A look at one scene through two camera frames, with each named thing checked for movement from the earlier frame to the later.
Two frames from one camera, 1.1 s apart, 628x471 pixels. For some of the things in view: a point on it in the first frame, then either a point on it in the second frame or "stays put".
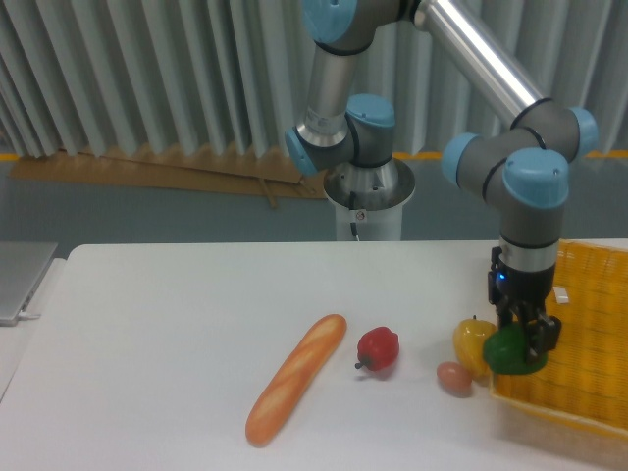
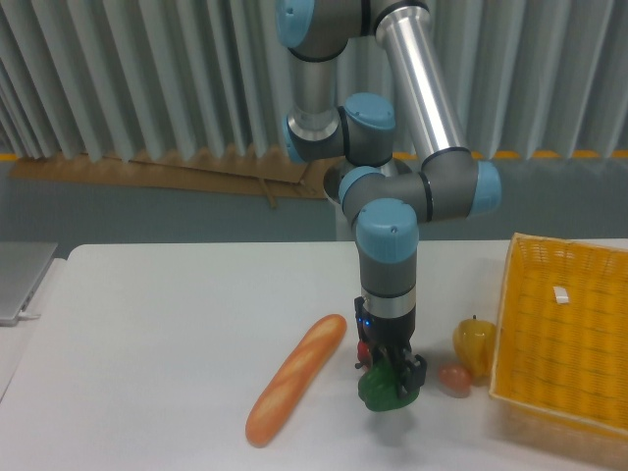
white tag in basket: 560,295 stays put
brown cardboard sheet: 221,171 stays put
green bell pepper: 504,350 -> 380,388
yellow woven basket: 581,392 stays put
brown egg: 453,379 stays put
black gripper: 509,288 -> 384,334
